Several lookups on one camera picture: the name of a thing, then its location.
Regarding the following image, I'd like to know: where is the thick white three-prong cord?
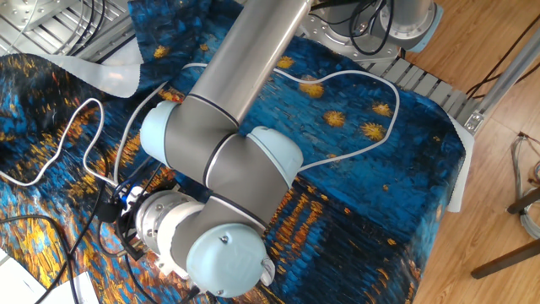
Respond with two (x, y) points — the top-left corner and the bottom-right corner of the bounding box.
(112, 62), (401, 286)

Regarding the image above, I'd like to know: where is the starry night patterned tablecloth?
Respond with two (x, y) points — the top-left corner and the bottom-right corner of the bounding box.
(0, 0), (476, 304)

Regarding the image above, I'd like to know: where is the grey floor cable bundle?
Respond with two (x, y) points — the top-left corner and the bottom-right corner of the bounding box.
(510, 133), (540, 240)

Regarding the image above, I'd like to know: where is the thin white wire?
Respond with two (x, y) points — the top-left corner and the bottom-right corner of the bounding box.
(4, 0), (40, 54)

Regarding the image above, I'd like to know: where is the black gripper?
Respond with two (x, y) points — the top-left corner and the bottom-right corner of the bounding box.
(95, 196), (147, 261)

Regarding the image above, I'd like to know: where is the dark wooden furniture leg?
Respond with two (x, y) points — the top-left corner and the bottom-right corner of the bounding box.
(505, 187), (540, 215)
(471, 238), (540, 280)

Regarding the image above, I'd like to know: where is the black floor cable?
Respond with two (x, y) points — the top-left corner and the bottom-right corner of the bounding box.
(471, 62), (540, 101)
(466, 14), (540, 96)

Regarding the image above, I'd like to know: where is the aluminium frame post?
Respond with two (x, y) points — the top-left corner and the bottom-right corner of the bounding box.
(463, 27), (540, 136)

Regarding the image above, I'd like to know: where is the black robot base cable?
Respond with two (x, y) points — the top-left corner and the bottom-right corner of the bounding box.
(310, 0), (396, 56)

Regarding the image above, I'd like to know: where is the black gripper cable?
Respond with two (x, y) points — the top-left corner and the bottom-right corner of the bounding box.
(97, 162), (203, 304)

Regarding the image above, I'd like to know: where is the thin white two-prong cord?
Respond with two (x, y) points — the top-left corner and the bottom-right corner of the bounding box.
(0, 97), (120, 187)

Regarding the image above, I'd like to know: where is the perforated aluminium plate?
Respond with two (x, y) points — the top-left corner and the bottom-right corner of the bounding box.
(0, 0), (73, 33)

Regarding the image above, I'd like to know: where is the black cable bundle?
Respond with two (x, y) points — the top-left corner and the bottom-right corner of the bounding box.
(66, 0), (136, 60)

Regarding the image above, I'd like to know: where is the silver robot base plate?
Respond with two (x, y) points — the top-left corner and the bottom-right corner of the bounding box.
(297, 8), (402, 64)

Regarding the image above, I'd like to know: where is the white flat box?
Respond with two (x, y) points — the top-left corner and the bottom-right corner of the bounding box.
(0, 248), (47, 304)
(41, 271), (101, 304)

